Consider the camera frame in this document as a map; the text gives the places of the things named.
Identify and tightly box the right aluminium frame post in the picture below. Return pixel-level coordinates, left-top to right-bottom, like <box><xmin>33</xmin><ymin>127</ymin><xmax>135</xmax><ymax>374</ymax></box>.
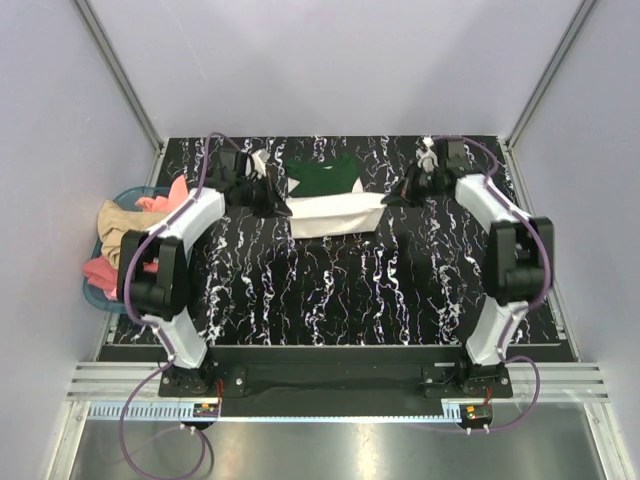
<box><xmin>505</xmin><ymin>0</ymin><xmax>600</xmax><ymax>148</ymax></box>

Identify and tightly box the left aluminium frame post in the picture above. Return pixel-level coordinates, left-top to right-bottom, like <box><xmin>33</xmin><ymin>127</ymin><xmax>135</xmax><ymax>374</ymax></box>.
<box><xmin>71</xmin><ymin>0</ymin><xmax>164</xmax><ymax>152</ymax></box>

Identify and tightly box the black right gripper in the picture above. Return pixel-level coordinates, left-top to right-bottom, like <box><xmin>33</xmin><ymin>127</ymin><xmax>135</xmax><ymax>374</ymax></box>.
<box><xmin>381</xmin><ymin>162</ymin><xmax>441</xmax><ymax>210</ymax></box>

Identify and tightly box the aluminium frame post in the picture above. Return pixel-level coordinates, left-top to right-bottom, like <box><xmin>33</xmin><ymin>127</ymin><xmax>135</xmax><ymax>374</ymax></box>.
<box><xmin>505</xmin><ymin>0</ymin><xmax>600</xmax><ymax>148</ymax></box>
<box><xmin>71</xmin><ymin>0</ymin><xmax>164</xmax><ymax>152</ymax></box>

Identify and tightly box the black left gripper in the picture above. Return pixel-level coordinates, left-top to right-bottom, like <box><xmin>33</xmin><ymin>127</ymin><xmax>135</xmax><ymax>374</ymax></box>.
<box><xmin>237</xmin><ymin>172</ymin><xmax>292</xmax><ymax>220</ymax></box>

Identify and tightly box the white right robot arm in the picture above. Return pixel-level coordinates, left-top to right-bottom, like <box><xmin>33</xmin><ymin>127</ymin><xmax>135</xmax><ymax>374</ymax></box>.
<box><xmin>382</xmin><ymin>136</ymin><xmax>554</xmax><ymax>397</ymax></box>

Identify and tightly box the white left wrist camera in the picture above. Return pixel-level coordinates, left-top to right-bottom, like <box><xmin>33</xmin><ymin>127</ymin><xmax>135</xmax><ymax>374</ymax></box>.
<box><xmin>247</xmin><ymin>149</ymin><xmax>270</xmax><ymax>177</ymax></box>

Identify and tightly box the grey slotted cable duct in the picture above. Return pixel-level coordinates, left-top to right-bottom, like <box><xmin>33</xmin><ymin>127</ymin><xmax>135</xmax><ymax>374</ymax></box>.
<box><xmin>88</xmin><ymin>401</ymin><xmax>462</xmax><ymax>424</ymax></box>

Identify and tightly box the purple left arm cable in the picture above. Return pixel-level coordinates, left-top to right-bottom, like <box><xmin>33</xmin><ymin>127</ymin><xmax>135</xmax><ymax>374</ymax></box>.
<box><xmin>119</xmin><ymin>131</ymin><xmax>246</xmax><ymax>476</ymax></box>

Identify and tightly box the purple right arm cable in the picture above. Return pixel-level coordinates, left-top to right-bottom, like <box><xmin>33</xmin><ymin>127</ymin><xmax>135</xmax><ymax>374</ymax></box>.
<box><xmin>414</xmin><ymin>134</ymin><xmax>555</xmax><ymax>434</ymax></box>

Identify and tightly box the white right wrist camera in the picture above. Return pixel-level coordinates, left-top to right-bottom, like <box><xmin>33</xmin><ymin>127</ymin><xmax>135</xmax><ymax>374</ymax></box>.
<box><xmin>417</xmin><ymin>136</ymin><xmax>439</xmax><ymax>172</ymax></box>

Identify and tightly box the beige t-shirt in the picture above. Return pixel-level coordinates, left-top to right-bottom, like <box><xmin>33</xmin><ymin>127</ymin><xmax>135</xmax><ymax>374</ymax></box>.
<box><xmin>97</xmin><ymin>200</ymin><xmax>167</xmax><ymax>269</ymax></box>

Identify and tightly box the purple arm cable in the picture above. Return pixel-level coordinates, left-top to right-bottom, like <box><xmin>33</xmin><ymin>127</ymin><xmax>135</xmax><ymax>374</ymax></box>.
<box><xmin>119</xmin><ymin>131</ymin><xmax>246</xmax><ymax>476</ymax></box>
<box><xmin>414</xmin><ymin>134</ymin><xmax>555</xmax><ymax>434</ymax></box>

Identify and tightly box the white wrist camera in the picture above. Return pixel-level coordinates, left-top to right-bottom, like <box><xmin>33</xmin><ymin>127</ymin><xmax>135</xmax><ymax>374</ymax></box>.
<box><xmin>417</xmin><ymin>136</ymin><xmax>439</xmax><ymax>172</ymax></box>
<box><xmin>247</xmin><ymin>149</ymin><xmax>270</xmax><ymax>177</ymax></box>

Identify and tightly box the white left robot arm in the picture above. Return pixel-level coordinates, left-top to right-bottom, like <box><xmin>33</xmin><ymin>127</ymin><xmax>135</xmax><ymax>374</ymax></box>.
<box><xmin>117</xmin><ymin>149</ymin><xmax>292</xmax><ymax>396</ymax></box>

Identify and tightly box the cream and green t-shirt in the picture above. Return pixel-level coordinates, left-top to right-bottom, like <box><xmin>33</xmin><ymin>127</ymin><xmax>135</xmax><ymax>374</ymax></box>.
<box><xmin>284</xmin><ymin>154</ymin><xmax>386</xmax><ymax>240</ymax></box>

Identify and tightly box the teal laundry basket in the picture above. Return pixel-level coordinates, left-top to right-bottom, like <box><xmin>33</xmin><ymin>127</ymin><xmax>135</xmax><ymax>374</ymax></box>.
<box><xmin>83</xmin><ymin>186</ymin><xmax>170</xmax><ymax>315</ymax></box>

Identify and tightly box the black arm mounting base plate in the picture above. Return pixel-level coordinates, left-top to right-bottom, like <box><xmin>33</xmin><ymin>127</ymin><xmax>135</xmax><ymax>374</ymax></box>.
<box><xmin>97</xmin><ymin>344</ymin><xmax>576</xmax><ymax>419</ymax></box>

